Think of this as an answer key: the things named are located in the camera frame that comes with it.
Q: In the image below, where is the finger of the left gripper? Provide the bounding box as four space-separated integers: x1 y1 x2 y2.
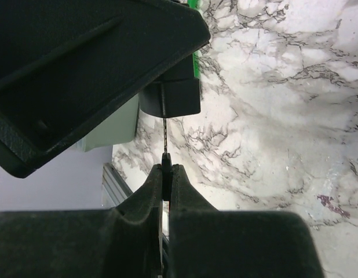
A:
0 1 210 178

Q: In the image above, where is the green cable lock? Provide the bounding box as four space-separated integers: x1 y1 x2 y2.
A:
187 0 200 78

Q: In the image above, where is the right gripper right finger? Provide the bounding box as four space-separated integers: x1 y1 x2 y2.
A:
169 164 324 277

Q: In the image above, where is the black head key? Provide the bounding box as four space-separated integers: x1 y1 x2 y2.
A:
161 118 172 202

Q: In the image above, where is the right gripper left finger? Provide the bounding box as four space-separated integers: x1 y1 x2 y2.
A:
0 164 163 277

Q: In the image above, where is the black padlock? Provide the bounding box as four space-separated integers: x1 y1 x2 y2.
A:
138 55 201 119

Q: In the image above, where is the aluminium rail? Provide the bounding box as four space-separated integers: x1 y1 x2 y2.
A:
101 163 133 208

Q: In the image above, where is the translucent plastic storage box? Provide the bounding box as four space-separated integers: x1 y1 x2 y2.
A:
75 95 139 152

